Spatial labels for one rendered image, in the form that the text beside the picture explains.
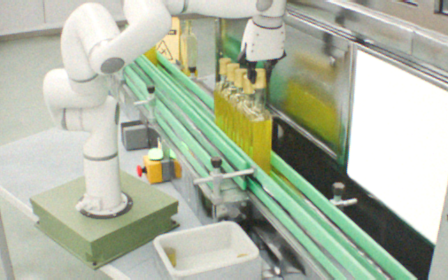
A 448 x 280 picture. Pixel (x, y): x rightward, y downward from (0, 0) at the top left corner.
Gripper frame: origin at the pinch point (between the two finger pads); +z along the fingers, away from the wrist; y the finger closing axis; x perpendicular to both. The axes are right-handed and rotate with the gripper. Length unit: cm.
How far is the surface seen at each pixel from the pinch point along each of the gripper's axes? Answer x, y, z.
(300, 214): 36.9, 4.6, 13.8
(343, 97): 21.1, -11.7, -5.2
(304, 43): -1.1, -12.5, -7.1
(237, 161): 7.2, 6.4, 22.1
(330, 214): 38.4, -2.8, 14.6
